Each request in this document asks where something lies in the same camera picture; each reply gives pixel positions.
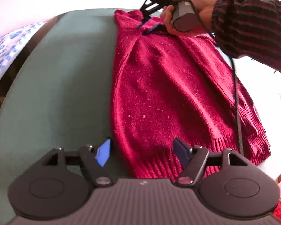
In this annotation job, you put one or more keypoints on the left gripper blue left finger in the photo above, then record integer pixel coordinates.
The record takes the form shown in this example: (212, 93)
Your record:
(102, 153)

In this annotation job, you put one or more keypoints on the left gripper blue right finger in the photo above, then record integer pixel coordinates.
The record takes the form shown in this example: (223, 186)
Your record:
(182, 151)

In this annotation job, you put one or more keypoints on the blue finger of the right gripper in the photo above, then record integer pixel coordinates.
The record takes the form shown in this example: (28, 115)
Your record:
(158, 28)
(144, 21)

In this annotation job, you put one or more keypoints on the dark red knit sweater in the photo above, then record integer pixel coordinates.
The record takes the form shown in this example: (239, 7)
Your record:
(167, 87)

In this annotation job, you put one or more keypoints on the forearm in striped dark sleeve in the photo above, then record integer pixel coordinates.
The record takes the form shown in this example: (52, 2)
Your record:
(249, 28)

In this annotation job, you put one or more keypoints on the person right hand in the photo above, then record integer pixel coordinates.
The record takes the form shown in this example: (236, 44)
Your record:
(203, 13)

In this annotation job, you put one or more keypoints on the green table cloth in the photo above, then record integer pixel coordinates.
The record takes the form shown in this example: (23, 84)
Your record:
(60, 97)

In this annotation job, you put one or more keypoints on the blue white patterned storage bag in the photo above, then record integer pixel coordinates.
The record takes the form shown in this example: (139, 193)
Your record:
(11, 44)

